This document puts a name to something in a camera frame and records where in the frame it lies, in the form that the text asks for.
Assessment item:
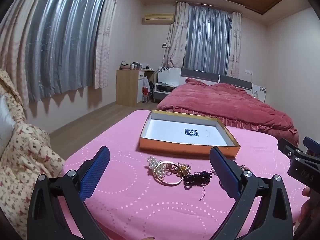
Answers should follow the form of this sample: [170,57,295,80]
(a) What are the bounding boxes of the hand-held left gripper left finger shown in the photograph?
[26,145,111,240]

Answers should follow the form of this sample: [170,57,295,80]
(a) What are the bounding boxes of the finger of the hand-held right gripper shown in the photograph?
[277,137,304,157]
[303,136,320,157]

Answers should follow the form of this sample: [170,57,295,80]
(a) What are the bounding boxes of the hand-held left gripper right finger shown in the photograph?
[209,146,293,240]

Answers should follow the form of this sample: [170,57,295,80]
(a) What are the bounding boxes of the black bead bracelet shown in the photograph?
[182,170,213,202]

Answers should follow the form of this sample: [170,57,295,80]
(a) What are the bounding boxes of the yellow bead ornament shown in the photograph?
[172,162,192,178]

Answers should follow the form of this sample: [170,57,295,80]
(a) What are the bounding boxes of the gold bangle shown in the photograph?
[154,162,187,186]

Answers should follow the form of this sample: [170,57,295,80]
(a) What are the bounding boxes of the pearl cluster ornament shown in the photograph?
[147,156,173,180]

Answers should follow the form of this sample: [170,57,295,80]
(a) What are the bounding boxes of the gold-edged shallow box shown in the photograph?
[139,109,241,158]

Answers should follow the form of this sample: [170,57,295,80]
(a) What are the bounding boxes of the person's right hand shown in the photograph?
[299,187,320,230]

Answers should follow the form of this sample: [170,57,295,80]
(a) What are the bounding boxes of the pink dotted tablecloth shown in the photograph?
[60,109,310,240]

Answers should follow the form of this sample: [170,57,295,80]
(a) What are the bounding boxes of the floral quilt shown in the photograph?
[0,69,67,230]

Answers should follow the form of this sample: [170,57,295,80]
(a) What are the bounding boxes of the red duvet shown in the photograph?
[156,78,299,146]

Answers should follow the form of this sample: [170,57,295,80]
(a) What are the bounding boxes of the wooden cabinet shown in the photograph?
[116,69,155,107]

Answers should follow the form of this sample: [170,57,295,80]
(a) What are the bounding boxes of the white pillow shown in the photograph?
[0,94,16,155]

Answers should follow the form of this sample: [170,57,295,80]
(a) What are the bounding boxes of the black bag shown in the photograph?
[148,80,155,103]

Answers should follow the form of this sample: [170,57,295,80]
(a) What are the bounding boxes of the grey and white headboard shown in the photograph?
[157,66,267,103]

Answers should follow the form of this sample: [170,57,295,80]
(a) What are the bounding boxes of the white bedside table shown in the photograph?
[153,82,179,103]

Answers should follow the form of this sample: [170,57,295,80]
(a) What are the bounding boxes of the pink floral curtain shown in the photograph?
[161,2,190,68]
[94,0,123,89]
[226,11,242,78]

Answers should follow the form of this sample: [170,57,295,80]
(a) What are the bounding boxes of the wide grey curtain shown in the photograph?
[25,0,113,103]

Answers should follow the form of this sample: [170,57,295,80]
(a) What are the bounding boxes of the beige side curtain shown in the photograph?
[0,0,52,105]

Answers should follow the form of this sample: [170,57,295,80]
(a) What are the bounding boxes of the wall air conditioner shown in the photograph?
[142,13,175,25]

